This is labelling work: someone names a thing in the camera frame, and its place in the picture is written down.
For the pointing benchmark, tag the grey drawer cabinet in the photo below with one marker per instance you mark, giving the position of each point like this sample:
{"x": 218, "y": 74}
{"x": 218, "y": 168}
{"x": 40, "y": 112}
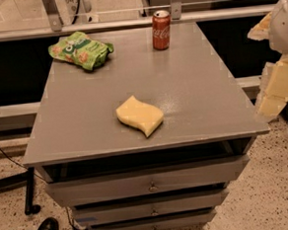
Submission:
{"x": 207, "y": 115}

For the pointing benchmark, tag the top grey drawer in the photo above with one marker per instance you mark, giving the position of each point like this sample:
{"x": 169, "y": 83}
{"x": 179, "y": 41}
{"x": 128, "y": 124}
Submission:
{"x": 163, "y": 179}

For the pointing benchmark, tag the bottom grey drawer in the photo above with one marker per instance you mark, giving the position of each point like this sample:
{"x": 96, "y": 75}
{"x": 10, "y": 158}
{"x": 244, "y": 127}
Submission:
{"x": 166, "y": 221}

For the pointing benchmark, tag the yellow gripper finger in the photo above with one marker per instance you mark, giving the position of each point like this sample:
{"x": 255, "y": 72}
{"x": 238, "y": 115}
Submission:
{"x": 260, "y": 31}
{"x": 273, "y": 95}

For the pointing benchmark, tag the red coke can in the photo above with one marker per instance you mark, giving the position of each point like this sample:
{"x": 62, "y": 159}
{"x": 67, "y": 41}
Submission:
{"x": 161, "y": 29}

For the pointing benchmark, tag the green chip bag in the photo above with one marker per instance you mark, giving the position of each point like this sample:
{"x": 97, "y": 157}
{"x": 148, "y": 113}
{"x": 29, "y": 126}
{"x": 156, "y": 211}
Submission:
{"x": 81, "y": 50}

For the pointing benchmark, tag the middle grey drawer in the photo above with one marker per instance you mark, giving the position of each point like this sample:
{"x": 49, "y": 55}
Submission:
{"x": 130, "y": 211}

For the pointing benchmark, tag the black stand leg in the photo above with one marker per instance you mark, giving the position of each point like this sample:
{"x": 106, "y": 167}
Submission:
{"x": 26, "y": 180}

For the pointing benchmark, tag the grey drawer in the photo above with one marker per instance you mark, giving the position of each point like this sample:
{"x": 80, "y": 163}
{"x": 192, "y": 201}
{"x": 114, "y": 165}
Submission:
{"x": 130, "y": 211}
{"x": 166, "y": 221}
{"x": 163, "y": 179}

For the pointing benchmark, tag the metal railing frame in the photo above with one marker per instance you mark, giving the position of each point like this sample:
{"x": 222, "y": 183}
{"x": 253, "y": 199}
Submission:
{"x": 24, "y": 19}

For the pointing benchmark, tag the yellow wavy sponge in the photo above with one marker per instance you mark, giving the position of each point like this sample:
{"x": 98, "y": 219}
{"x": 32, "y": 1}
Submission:
{"x": 142, "y": 116}

